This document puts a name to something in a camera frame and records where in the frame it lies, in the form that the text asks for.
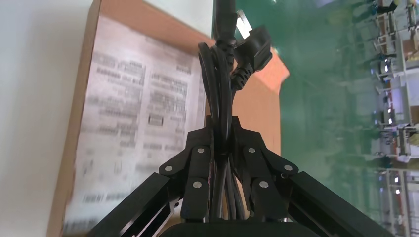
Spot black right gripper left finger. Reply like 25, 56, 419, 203
85, 114, 217, 237

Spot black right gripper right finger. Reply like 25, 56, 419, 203
229, 115, 395, 237

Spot black power cord with plug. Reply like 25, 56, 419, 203
197, 0, 273, 220

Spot brown cardboard storage box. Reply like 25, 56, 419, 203
46, 0, 291, 237

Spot printed white instruction sheet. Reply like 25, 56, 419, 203
63, 15, 208, 235

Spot background factory shelving racks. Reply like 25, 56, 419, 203
368, 0, 419, 237

